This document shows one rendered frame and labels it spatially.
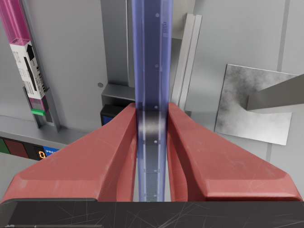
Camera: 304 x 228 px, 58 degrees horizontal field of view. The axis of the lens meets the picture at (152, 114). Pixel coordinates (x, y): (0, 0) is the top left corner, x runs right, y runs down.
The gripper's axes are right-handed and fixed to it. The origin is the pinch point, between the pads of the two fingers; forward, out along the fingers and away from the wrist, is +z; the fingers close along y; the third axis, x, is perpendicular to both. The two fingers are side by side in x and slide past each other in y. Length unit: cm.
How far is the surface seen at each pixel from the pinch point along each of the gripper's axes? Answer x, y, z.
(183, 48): 20, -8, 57
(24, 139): 12.9, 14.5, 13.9
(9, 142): 18.2, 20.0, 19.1
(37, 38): 1.0, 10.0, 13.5
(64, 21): -0.7, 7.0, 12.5
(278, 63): 35, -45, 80
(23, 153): 20.2, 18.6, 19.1
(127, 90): 4.3, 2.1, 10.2
